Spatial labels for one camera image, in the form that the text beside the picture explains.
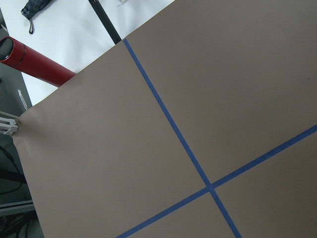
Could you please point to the red cylinder tube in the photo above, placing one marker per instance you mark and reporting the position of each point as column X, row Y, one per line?
column 17, row 55

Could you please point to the folded dark umbrella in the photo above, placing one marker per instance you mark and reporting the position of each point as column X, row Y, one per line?
column 31, row 8

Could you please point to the aluminium frame profile post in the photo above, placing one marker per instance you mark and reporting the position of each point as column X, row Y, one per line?
column 8, row 123

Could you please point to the white cable tie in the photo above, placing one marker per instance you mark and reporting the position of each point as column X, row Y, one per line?
column 22, row 99

